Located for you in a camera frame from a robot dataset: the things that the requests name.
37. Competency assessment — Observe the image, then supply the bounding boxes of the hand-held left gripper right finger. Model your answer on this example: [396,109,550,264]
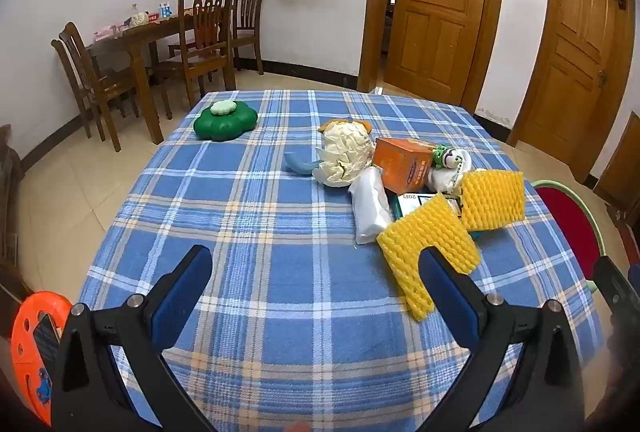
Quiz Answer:
[417,247,586,432]

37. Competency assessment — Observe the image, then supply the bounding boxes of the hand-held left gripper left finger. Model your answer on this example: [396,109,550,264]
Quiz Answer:
[50,244,221,432]

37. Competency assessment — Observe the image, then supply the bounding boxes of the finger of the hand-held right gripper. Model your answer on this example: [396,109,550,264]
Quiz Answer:
[592,256,640,328]

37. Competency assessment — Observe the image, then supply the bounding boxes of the yellow foam net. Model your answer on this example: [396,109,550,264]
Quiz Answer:
[376,192,481,321]
[460,169,526,231]

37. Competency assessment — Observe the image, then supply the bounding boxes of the red bin with green rim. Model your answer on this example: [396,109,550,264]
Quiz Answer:
[531,180,606,293]

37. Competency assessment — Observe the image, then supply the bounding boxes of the teal white small box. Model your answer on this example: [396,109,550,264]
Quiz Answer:
[391,192,481,240]

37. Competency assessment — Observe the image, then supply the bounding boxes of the orange cardboard box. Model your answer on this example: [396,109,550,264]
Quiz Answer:
[374,138,437,193]

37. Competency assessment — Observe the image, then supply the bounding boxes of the blue plaid tablecloth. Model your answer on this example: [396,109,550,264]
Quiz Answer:
[77,89,608,432]

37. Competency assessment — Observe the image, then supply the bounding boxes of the wooden cabinet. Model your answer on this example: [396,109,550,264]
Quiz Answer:
[594,112,640,213]

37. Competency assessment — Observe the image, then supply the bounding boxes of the white tissue packet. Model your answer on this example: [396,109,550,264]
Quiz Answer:
[348,167,393,245]

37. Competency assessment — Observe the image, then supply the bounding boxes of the white green toy figure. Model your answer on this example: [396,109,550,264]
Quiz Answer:
[431,146,473,193]

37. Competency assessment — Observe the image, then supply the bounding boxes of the green clover-shaped plush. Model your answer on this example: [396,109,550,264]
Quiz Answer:
[194,100,259,141]

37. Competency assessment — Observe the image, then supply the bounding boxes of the blue curved plastic toy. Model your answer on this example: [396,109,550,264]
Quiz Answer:
[284,151,326,176]

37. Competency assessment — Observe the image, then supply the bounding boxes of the cream crumpled paper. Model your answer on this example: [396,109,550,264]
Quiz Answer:
[312,121,376,189]

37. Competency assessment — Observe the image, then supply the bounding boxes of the dark wooden furniture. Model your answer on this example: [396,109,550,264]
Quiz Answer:
[0,124,31,313]

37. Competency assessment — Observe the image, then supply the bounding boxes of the orange plush toy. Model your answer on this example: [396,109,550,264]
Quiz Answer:
[319,119,374,135]

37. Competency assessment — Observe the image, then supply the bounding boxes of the closed wooden door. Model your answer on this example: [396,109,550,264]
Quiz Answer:
[514,0,636,183]

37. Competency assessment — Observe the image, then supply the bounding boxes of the wooden dining table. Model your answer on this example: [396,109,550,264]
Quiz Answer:
[85,9,226,145]

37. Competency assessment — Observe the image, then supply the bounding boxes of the tall wooden dining chair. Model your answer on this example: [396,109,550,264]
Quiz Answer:
[152,0,241,110]

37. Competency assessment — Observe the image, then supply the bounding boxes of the clear bag of tissues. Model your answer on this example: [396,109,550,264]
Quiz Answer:
[125,4,151,28]

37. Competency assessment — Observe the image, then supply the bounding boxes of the open wooden door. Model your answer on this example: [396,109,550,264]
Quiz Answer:
[382,0,491,100]

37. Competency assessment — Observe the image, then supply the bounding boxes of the orange cable reel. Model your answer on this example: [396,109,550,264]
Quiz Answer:
[11,291,76,428]

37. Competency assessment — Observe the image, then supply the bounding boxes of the wooden door frame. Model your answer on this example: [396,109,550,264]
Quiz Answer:
[357,0,507,107]

